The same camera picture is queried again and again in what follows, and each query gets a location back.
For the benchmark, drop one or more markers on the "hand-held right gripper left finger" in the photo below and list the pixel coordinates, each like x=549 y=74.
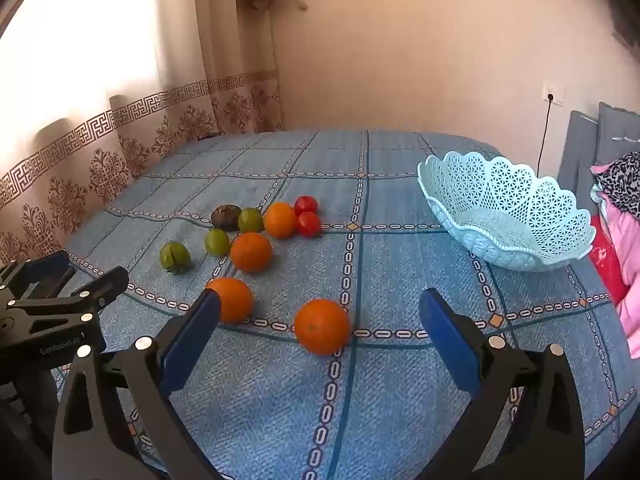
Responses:
x=192 y=340

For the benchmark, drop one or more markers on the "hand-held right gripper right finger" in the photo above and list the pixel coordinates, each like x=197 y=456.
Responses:
x=450 y=340

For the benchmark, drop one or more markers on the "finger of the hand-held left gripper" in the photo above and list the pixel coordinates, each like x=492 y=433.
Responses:
x=107 y=284
x=45 y=269

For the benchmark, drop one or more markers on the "orange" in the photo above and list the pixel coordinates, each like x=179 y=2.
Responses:
x=322 y=326
x=280 y=220
x=235 y=300
x=251 y=252

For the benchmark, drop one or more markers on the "green plum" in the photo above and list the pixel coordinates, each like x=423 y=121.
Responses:
x=174 y=257
x=250 y=220
x=217 y=241

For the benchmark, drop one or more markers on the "dark brown round fruit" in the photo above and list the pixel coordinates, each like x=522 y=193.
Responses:
x=226 y=217

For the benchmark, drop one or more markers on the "light blue plastic basket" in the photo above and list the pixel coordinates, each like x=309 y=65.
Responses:
x=500 y=210

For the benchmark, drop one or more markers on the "red tomato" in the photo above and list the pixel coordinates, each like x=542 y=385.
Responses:
x=309 y=224
x=305 y=205

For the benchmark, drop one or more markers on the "blue plaid bedspread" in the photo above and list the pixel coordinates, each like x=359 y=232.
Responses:
x=300 y=410

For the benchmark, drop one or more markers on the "beige patterned curtain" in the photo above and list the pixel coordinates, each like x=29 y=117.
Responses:
x=125 y=155

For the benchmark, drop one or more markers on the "red pillow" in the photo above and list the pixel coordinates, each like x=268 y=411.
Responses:
x=605 y=260

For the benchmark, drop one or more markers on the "pile of clothes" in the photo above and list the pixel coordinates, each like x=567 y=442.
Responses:
x=627 y=240

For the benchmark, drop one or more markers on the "grey padded headboard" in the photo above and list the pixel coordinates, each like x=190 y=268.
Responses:
x=575 y=160

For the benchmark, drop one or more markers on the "leopard print cloth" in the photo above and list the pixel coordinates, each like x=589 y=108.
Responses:
x=622 y=180

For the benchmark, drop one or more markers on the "grey cushion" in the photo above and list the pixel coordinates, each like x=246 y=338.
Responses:
x=617 y=130

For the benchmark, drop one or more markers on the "white wall outlet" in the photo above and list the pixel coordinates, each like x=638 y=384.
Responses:
x=552 y=94

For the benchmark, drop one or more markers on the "framed wall picture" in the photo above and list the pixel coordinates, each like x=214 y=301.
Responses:
x=627 y=35

